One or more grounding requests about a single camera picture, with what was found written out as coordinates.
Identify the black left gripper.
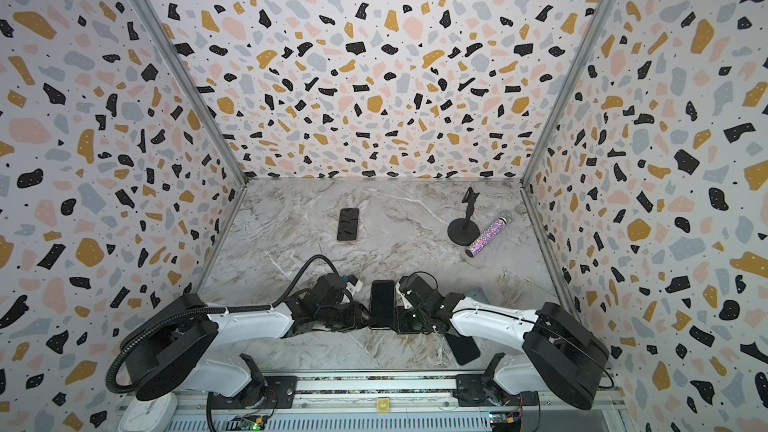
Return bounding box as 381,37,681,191
316,301,378,333

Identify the black phone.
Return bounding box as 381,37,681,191
369,280,395,330
444,333,481,366

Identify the light blue phone case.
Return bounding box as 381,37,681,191
464,286,490,304

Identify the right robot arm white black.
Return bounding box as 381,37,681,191
395,273,609,410

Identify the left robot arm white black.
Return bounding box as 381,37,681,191
105,273,372,407

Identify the black phone stand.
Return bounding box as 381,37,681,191
447,187,480,246

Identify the glitter purple microphone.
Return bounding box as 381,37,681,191
465,211,513,258

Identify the yellow sticker tag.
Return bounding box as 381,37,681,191
376,397,390,413

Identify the white square clock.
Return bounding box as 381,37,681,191
117,393,178,432

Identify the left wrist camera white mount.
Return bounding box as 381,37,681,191
343,275,360,291

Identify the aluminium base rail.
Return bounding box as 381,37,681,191
165,371,634,431

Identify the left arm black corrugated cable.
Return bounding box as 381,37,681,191
104,254,343,396

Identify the aluminium corner post right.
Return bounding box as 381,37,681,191
521,0,615,189

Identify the aluminium corner post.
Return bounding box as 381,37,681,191
129,0,247,187
521,0,615,189

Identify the aluminium corner post left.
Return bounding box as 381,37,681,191
129,0,247,187

